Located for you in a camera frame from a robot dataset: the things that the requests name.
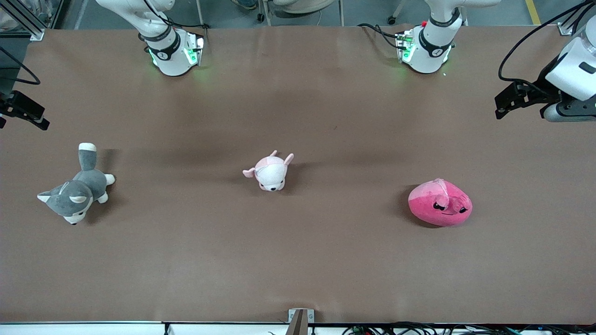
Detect pale pink puppy plush toy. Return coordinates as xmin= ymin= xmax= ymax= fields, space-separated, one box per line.
xmin=242 ymin=150 xmax=295 ymax=192

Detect black chair castor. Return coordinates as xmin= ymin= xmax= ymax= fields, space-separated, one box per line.
xmin=387 ymin=0 xmax=406 ymax=25

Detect black left base cables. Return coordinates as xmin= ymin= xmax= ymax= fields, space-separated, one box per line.
xmin=358 ymin=23 xmax=402 ymax=50

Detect grey husky plush toy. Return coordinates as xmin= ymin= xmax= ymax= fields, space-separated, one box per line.
xmin=37 ymin=142 xmax=116 ymax=226

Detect hot pink round plush toy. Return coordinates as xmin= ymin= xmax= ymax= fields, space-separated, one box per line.
xmin=408 ymin=179 xmax=473 ymax=228

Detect white table edge rail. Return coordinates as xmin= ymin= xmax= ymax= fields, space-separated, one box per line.
xmin=0 ymin=321 xmax=289 ymax=335

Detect aluminium frame profile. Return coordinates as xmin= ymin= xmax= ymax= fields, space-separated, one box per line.
xmin=0 ymin=0 xmax=46 ymax=41
xmin=559 ymin=0 xmax=596 ymax=36

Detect black right base cable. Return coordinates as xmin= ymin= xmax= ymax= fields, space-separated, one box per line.
xmin=143 ymin=0 xmax=210 ymax=29

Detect black cable bundle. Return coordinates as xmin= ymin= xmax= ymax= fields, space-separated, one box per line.
xmin=342 ymin=321 xmax=596 ymax=335

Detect beige chair base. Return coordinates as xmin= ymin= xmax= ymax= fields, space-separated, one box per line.
xmin=257 ymin=0 xmax=337 ymax=23

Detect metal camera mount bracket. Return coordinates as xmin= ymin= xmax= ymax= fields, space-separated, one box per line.
xmin=288 ymin=308 xmax=315 ymax=335

